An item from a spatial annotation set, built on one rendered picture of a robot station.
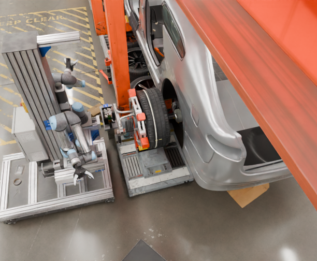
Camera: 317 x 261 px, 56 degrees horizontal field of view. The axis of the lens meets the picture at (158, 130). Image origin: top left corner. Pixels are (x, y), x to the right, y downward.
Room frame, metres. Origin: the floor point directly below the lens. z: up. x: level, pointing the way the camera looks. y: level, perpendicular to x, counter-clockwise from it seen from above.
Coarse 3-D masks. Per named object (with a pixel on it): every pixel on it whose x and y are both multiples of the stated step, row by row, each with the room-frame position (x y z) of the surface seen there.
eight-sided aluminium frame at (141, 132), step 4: (128, 100) 2.43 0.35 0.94; (132, 100) 2.24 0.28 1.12; (136, 100) 2.24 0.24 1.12; (136, 112) 2.08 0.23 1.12; (140, 112) 2.08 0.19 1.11; (136, 128) 2.28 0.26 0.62; (140, 128) 1.96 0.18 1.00; (144, 128) 1.97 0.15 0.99; (140, 132) 1.94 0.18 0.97; (144, 132) 1.94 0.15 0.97; (136, 136) 2.16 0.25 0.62; (140, 136) 1.93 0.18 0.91; (144, 136) 1.94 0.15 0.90; (140, 144) 1.93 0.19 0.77
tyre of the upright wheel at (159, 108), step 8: (152, 88) 2.47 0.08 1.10; (136, 96) 2.43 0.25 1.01; (144, 96) 2.25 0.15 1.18; (152, 96) 2.25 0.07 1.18; (160, 96) 2.25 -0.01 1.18; (136, 104) 2.46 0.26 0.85; (144, 104) 2.14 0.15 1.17; (152, 104) 2.15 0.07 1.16; (160, 104) 2.16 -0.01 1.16; (160, 112) 2.08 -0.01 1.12; (152, 120) 2.01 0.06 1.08; (160, 120) 2.02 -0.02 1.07; (168, 120) 2.03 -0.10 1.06; (152, 128) 1.95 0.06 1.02; (160, 128) 1.97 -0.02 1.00; (168, 128) 1.99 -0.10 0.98; (152, 136) 1.92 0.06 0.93; (160, 136) 1.94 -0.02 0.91; (168, 136) 1.96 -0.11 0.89; (152, 144) 1.91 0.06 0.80; (160, 144) 1.94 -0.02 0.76
